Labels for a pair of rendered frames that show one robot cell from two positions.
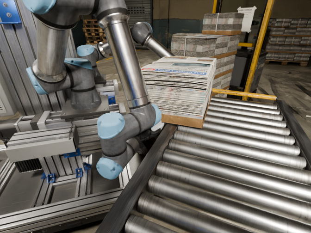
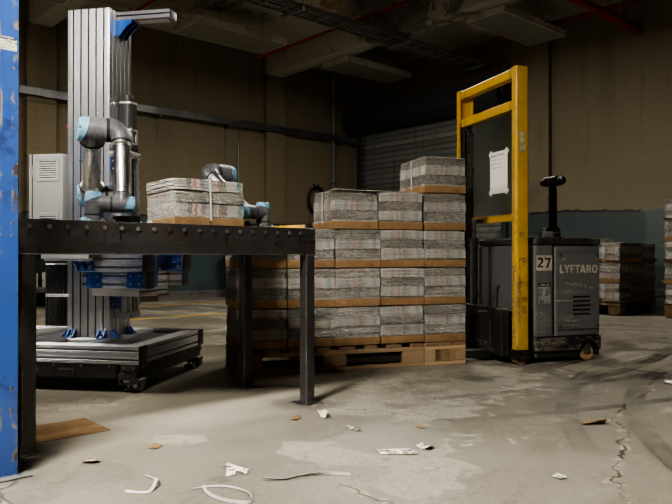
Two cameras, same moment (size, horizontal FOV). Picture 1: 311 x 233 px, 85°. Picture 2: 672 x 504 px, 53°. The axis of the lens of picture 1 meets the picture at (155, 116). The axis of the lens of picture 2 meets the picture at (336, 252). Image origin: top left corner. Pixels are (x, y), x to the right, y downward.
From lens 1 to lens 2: 2.94 m
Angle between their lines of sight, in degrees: 39
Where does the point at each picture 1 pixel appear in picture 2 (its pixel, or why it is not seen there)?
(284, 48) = not seen: outside the picture
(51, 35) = (86, 154)
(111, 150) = (87, 210)
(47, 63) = (86, 175)
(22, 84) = (79, 212)
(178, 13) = (579, 197)
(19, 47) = not seen: hidden behind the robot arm
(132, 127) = (104, 200)
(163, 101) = (158, 207)
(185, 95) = (167, 198)
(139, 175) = not seen: hidden behind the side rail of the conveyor
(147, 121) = (119, 201)
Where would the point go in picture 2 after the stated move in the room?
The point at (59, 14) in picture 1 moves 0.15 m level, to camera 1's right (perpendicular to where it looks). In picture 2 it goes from (88, 141) to (112, 138)
